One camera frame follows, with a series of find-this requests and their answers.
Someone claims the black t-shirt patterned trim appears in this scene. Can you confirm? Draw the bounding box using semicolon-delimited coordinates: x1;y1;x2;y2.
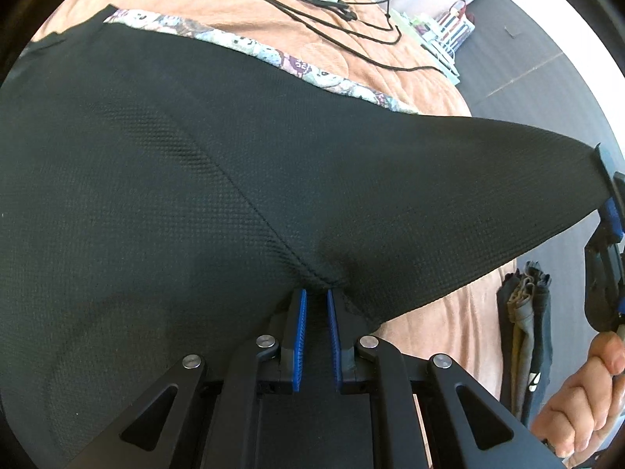
1;7;610;468

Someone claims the person's right hand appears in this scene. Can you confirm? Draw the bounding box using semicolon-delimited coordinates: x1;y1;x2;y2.
531;331;624;468

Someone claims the white bedside cabinet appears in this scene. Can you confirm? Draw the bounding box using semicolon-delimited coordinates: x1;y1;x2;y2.
414;21;460;86

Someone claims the brown fleece blanket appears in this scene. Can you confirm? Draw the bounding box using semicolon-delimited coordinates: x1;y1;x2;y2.
33;0;514;396

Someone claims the white wire rack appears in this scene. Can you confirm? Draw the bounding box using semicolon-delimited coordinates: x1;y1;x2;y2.
436;0;476;55

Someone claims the black cable with device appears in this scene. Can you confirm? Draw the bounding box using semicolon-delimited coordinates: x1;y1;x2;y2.
257;0;441;72

